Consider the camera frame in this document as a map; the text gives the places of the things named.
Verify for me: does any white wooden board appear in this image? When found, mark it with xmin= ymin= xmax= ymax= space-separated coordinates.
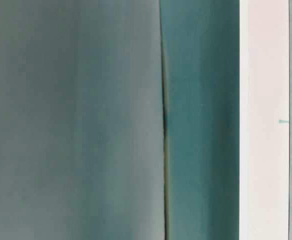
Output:
xmin=239 ymin=0 xmax=290 ymax=240

